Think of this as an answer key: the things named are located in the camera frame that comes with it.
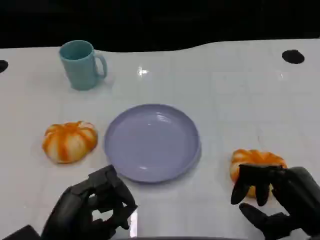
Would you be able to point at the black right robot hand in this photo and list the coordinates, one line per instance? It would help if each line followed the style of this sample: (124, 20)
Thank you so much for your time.
(297, 190)

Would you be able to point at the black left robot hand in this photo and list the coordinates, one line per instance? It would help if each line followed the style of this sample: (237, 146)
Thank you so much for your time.
(72, 212)

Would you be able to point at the orange and white bread roll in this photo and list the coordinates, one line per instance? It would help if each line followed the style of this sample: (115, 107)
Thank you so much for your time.
(257, 156)
(67, 142)

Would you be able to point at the lilac plate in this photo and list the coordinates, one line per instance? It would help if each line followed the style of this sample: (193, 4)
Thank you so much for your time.
(150, 142)

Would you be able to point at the pale green mug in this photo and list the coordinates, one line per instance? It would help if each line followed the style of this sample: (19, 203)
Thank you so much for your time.
(80, 72)

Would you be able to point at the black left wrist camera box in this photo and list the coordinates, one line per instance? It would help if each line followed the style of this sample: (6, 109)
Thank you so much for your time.
(22, 233)

